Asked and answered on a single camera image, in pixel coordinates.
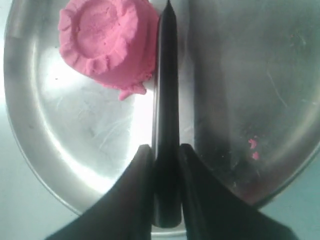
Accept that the pink clay lump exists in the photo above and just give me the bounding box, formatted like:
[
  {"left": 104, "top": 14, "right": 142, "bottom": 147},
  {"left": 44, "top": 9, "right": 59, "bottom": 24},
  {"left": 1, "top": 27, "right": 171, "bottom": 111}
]
[{"left": 58, "top": 0, "right": 159, "bottom": 100}]

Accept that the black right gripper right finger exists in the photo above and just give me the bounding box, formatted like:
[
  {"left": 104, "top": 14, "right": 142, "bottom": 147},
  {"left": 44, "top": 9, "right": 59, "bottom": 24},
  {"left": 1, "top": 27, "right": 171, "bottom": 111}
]
[{"left": 178, "top": 144, "right": 298, "bottom": 240}]

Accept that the black serrated knife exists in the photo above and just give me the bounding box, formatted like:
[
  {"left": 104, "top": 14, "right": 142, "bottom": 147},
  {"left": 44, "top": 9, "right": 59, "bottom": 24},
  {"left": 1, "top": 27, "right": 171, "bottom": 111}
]
[{"left": 151, "top": 1, "right": 182, "bottom": 228}]

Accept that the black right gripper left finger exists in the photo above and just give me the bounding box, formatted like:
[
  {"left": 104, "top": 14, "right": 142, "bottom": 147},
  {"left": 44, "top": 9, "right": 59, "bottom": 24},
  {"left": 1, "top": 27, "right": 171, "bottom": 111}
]
[{"left": 48, "top": 144, "right": 154, "bottom": 240}]

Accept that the round steel plate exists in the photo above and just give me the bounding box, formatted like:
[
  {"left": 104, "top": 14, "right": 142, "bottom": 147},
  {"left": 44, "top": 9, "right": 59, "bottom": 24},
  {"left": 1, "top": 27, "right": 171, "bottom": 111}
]
[{"left": 3, "top": 0, "right": 320, "bottom": 214}]

